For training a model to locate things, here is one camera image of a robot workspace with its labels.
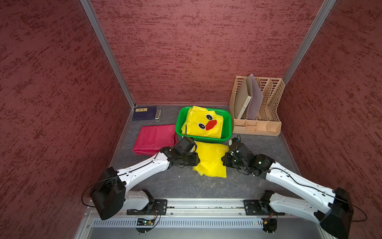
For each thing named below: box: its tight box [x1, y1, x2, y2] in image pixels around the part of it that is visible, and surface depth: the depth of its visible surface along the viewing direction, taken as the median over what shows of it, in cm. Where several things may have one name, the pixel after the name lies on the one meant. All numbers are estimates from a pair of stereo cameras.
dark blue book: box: [132, 106, 158, 121], surface depth 116 cm
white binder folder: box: [233, 73, 253, 120], surface depth 99 cm
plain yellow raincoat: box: [192, 141, 230, 179], surface depth 81 cm
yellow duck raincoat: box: [181, 105, 225, 139], surface depth 103 cm
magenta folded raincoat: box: [132, 124, 179, 156], surface depth 99 cm
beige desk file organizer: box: [229, 76, 286, 137], surface depth 105 cm
